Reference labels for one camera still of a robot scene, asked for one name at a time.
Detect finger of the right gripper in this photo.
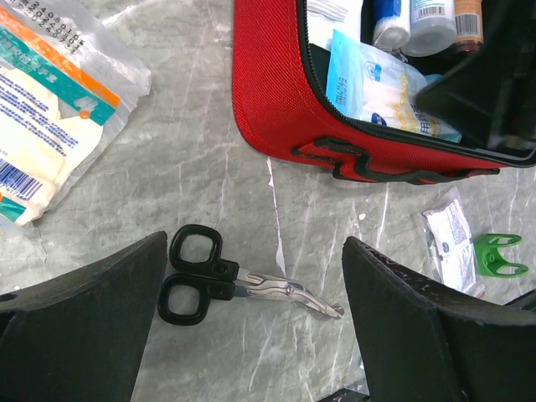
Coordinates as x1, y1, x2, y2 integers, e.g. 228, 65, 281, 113
415, 41, 535, 149

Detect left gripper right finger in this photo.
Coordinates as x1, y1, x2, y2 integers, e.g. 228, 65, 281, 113
342, 237, 535, 401

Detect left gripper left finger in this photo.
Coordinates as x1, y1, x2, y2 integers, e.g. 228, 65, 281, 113
1, 231, 168, 401

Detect brown medicine bottle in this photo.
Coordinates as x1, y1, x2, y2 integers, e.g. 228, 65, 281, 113
451, 0, 483, 54

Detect white medicine bottle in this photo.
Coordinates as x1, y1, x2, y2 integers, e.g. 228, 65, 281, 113
402, 0, 456, 57

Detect clear zip bag gauze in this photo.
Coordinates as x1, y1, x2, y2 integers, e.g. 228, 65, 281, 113
415, 187, 485, 298

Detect blue cotton swab bag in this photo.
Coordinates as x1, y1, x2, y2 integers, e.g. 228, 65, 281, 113
326, 31, 461, 142

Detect white blue ointment tube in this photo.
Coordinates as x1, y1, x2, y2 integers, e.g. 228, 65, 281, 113
373, 0, 410, 51

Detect black handled scissors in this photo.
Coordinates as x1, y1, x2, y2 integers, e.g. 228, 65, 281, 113
157, 224, 344, 327

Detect red black medicine bag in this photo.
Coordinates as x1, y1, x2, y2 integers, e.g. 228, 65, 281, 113
231, 0, 536, 185

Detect white blue mask packet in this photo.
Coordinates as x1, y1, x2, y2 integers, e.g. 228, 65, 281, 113
306, 0, 363, 51

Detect green plastic clip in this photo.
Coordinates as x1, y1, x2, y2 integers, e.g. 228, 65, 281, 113
474, 234, 529, 279

